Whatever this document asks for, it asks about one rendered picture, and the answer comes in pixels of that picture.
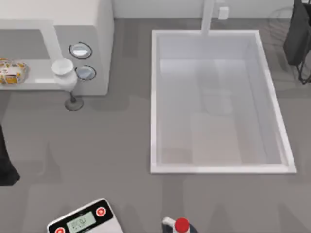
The white sink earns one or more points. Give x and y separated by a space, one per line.
216 106

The round microwave knob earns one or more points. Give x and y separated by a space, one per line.
80 50
85 72

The pale microwave oven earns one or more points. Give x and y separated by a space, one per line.
102 48

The dark bottle with red cap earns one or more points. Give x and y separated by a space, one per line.
181 225

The tall white tap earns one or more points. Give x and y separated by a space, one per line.
207 17

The black and white kitchen scale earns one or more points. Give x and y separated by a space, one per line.
85 218

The yellow patterned bread bag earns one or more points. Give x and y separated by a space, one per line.
12 71

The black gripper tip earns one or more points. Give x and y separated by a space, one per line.
6 165

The black stand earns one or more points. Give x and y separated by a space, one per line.
299 36

